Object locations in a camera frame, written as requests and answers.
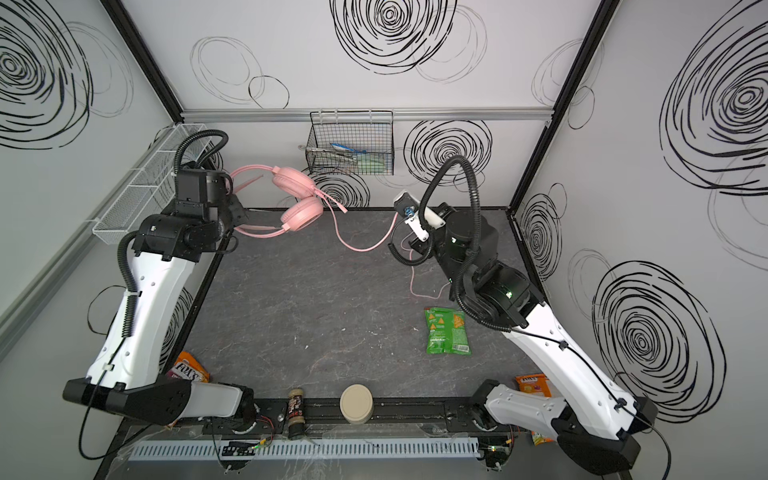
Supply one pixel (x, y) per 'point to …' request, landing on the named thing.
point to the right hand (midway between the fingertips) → (425, 200)
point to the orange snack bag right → (537, 384)
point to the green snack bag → (446, 331)
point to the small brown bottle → (296, 422)
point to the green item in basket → (370, 162)
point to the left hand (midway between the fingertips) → (230, 206)
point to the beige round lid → (356, 404)
